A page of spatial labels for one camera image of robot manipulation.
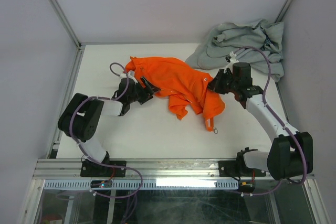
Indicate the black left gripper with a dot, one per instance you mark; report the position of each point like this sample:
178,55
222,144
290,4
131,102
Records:
146,96

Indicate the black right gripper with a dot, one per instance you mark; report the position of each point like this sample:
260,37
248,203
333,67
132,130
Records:
214,84

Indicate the orange zip jacket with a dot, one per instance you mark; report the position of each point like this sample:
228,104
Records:
181,84

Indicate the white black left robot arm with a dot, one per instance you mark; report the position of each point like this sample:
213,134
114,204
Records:
81,117

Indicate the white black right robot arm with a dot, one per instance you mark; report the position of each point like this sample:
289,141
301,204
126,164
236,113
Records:
291,152

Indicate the grey sweatshirt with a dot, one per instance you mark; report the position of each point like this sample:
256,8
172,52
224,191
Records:
250,42

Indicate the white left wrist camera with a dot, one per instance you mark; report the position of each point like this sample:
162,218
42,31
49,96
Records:
129,74

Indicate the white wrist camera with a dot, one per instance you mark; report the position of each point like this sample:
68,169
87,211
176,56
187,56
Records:
231,58
129,74

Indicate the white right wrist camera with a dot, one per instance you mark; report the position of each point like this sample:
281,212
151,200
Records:
231,58

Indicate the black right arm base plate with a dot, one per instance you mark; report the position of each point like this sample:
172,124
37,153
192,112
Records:
231,168

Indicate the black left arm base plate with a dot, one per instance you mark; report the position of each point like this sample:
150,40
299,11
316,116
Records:
90,169

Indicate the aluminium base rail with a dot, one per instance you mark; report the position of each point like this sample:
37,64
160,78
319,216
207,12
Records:
62,168

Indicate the white slotted cable duct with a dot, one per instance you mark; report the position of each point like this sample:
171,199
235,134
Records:
146,184

